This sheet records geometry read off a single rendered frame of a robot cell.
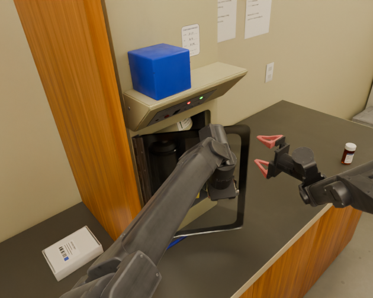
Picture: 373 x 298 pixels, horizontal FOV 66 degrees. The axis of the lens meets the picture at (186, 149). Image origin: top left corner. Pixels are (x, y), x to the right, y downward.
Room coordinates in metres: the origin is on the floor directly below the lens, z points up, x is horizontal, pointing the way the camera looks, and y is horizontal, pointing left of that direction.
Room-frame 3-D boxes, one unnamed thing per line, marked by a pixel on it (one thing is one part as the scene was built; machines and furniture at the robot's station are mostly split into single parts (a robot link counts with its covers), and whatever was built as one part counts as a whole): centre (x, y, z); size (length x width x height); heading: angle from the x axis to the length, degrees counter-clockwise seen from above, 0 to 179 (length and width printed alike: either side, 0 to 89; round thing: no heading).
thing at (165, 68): (0.64, 0.05, 1.56); 0.10 x 0.10 x 0.09; 38
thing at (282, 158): (0.72, -0.31, 1.21); 0.07 x 0.07 x 0.10; 39
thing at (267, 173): (0.77, -0.27, 1.18); 0.09 x 0.07 x 0.07; 39
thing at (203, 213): (0.65, -0.02, 1.19); 0.30 x 0.01 x 0.40; 95
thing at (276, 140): (0.77, -0.27, 1.25); 0.09 x 0.07 x 0.07; 39
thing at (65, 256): (0.64, 0.40, 0.96); 0.16 x 0.12 x 0.04; 129
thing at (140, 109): (0.70, -0.02, 1.46); 0.32 x 0.11 x 0.10; 128
